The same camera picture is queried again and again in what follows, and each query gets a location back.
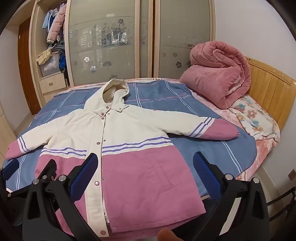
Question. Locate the hanging blue jacket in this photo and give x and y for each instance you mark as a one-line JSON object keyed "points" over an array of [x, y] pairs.
{"points": [[48, 19]]}

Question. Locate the frosted sliding door dark flowers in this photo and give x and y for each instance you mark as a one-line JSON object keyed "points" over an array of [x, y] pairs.
{"points": [[185, 27]]}

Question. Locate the white and pink hooded jacket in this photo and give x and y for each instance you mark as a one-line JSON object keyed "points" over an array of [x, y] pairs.
{"points": [[138, 166]]}

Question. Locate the light wooden wardrobe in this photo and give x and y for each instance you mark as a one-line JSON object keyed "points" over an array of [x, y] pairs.
{"points": [[34, 34]]}

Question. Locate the hanging pink puffer jacket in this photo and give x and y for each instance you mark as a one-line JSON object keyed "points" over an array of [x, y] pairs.
{"points": [[56, 25]]}

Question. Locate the grey folded clothes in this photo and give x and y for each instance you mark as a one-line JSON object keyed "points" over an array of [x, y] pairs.
{"points": [[57, 49]]}

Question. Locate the person's right hand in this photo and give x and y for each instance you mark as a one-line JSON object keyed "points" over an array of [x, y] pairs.
{"points": [[167, 235]]}

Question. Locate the pink pillows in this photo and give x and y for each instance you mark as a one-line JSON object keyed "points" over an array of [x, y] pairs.
{"points": [[215, 76]]}

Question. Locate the floral pillow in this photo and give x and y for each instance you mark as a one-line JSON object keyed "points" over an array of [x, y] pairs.
{"points": [[254, 115]]}

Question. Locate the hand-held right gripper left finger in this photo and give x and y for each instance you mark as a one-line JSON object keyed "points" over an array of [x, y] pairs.
{"points": [[83, 177]]}

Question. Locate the light wooden cabinet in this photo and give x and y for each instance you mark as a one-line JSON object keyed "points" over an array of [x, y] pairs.
{"points": [[5, 134]]}

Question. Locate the beige garment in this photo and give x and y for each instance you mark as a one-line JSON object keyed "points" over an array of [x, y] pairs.
{"points": [[45, 56]]}

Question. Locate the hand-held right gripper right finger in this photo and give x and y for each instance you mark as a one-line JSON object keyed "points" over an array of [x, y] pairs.
{"points": [[205, 176]]}

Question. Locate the wall socket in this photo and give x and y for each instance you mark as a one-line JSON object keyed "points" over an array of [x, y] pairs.
{"points": [[292, 175]]}

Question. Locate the dark blue garment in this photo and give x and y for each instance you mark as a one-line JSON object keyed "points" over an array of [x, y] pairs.
{"points": [[63, 63]]}

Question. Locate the frosted sliding door mirror flowers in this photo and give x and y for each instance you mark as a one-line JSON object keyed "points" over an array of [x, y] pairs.
{"points": [[108, 34]]}

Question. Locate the wooden headboard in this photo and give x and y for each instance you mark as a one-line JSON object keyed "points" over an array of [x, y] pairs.
{"points": [[270, 85]]}

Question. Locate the translucent storage box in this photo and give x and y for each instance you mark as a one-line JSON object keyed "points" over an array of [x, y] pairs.
{"points": [[49, 67]]}

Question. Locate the blue plaid bed sheet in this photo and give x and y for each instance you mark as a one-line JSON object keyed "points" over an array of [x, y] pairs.
{"points": [[161, 95]]}

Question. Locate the brown wooden door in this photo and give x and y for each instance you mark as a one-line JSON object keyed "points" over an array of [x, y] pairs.
{"points": [[26, 69]]}

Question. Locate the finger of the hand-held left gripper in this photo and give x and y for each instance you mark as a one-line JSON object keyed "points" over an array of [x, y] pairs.
{"points": [[49, 167], [10, 171]]}

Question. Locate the wooden wardrobe drawer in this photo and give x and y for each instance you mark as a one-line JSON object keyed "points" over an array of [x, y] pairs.
{"points": [[52, 83]]}

